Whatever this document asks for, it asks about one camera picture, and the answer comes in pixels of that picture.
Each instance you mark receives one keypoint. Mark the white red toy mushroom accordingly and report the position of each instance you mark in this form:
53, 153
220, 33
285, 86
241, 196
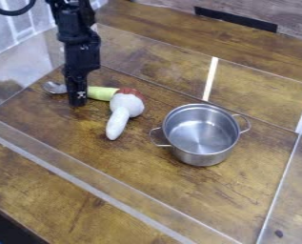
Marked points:
126, 105

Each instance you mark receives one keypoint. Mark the clear acrylic enclosure panel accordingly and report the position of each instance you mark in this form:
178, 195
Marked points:
81, 189

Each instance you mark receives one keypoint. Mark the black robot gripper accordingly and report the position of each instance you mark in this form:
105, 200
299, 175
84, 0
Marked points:
74, 17

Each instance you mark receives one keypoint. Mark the stainless steel pot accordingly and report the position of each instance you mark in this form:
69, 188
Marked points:
202, 133

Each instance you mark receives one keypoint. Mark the black wall baseboard strip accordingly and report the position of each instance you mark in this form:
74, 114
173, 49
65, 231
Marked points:
237, 19

